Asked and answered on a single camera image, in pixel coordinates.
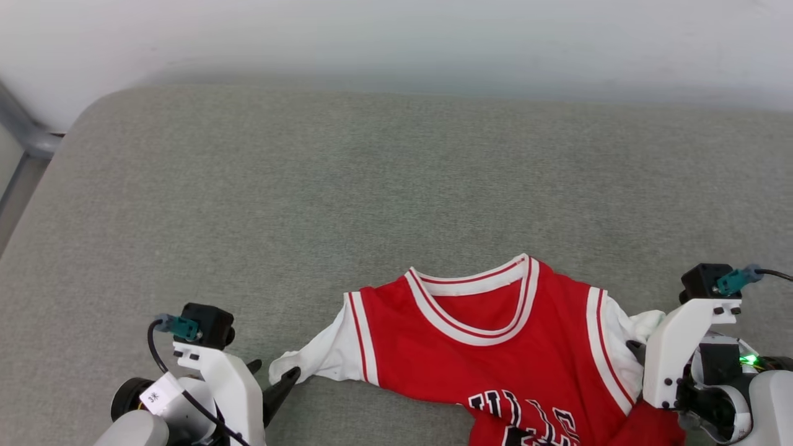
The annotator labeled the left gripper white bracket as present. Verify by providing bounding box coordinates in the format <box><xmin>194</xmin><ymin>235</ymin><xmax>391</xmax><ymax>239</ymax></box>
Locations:
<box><xmin>112</xmin><ymin>341</ymin><xmax>301</xmax><ymax>446</ymax></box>

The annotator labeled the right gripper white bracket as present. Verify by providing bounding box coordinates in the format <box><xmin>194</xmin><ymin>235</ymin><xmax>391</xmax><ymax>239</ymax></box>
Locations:
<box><xmin>626</xmin><ymin>299</ymin><xmax>756</xmax><ymax>444</ymax></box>

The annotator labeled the red white basketball jersey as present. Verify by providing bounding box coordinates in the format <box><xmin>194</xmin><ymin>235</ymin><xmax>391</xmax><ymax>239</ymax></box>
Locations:
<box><xmin>268</xmin><ymin>253</ymin><xmax>688</xmax><ymax>446</ymax></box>

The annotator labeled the grey fabric sofa cushion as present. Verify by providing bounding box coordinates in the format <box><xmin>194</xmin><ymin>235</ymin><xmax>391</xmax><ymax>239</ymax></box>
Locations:
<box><xmin>0</xmin><ymin>84</ymin><xmax>793</xmax><ymax>446</ymax></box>

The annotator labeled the teal left camera connector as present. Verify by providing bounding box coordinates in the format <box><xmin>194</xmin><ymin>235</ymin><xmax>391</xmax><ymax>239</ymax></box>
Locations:
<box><xmin>155</xmin><ymin>314</ymin><xmax>202</xmax><ymax>341</ymax></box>

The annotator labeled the teal camera connector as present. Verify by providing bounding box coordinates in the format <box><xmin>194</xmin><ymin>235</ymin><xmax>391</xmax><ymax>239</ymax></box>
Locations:
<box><xmin>712</xmin><ymin>265</ymin><xmax>764</xmax><ymax>296</ymax></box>
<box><xmin>155</xmin><ymin>314</ymin><xmax>202</xmax><ymax>341</ymax></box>

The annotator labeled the white cable label tag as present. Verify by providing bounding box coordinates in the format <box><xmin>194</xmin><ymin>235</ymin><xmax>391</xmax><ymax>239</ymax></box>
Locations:
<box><xmin>139</xmin><ymin>372</ymin><xmax>184</xmax><ymax>416</ymax></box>

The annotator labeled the teal right camera connector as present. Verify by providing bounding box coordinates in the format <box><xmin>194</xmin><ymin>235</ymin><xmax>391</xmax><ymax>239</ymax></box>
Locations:
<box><xmin>712</xmin><ymin>265</ymin><xmax>764</xmax><ymax>296</ymax></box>

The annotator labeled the black left camera cable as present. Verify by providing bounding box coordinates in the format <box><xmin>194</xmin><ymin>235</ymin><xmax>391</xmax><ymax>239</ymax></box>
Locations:
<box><xmin>147</xmin><ymin>319</ymin><xmax>250</xmax><ymax>446</ymax></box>

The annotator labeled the grey metal frame pipe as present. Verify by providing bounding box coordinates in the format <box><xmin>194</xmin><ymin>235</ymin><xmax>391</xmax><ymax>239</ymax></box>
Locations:
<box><xmin>0</xmin><ymin>81</ymin><xmax>66</xmax><ymax>255</ymax></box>

